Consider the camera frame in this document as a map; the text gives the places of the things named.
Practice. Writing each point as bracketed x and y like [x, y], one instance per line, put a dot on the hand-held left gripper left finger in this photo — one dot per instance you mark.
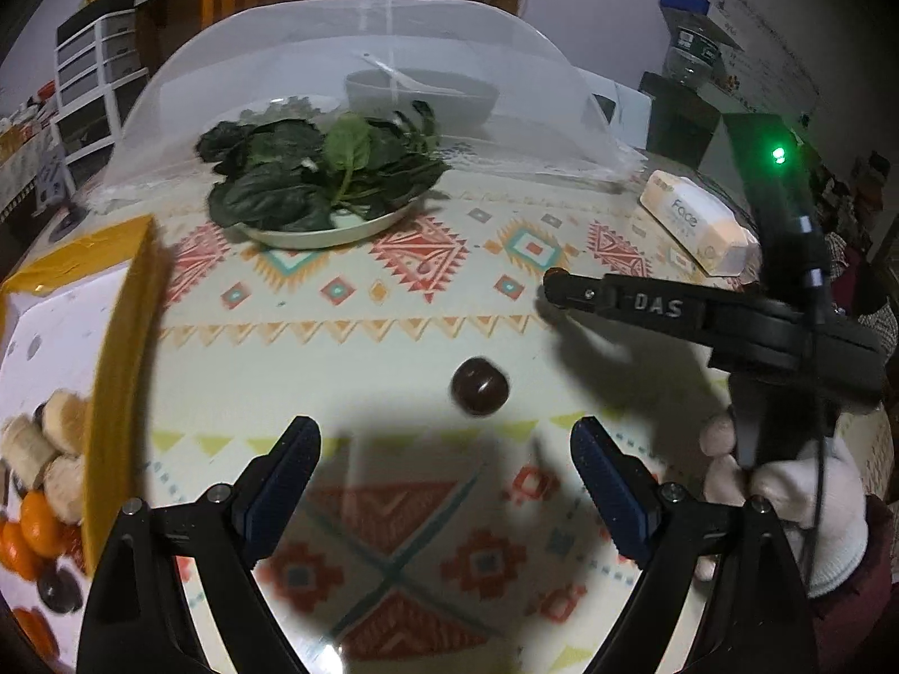
[281, 477]

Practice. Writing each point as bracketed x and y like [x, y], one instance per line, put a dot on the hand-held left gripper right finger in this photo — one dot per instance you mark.
[611, 484]

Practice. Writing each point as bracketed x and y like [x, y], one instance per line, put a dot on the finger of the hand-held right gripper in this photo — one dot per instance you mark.
[632, 305]

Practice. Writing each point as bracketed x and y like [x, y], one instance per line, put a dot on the dark purple plum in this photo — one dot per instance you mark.
[60, 586]
[480, 385]

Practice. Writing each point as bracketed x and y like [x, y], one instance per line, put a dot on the peeled banana piece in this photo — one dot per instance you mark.
[24, 446]
[63, 421]
[67, 488]

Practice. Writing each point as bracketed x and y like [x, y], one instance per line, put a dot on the orange mandarin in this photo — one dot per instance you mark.
[14, 551]
[41, 516]
[35, 628]

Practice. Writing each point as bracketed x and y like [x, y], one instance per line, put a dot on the white foam tray yellow tape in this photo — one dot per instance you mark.
[63, 316]

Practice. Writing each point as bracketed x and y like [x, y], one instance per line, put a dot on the person's right hand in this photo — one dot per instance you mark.
[836, 505]

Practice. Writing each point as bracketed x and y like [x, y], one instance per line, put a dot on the cream tissue pack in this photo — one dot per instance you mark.
[688, 214]

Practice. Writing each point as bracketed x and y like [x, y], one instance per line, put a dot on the black box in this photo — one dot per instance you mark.
[678, 126]

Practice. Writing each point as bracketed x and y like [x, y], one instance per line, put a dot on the patterned tablecloth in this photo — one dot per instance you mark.
[421, 309]

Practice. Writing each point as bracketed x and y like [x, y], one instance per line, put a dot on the water bottle blue cap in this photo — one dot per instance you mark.
[692, 49]

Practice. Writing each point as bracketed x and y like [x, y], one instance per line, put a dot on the grey bowl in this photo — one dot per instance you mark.
[421, 109]

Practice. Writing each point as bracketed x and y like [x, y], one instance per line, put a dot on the spinach leaves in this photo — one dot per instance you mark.
[281, 182]

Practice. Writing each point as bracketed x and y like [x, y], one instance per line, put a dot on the white spoon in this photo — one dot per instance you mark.
[407, 81]

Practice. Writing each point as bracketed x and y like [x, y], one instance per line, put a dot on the white mesh food cover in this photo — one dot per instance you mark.
[281, 63]

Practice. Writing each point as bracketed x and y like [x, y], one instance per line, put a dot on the white plastic drawer unit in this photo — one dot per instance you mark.
[91, 84]

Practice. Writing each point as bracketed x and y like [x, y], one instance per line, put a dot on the white wall chart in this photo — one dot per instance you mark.
[772, 56]

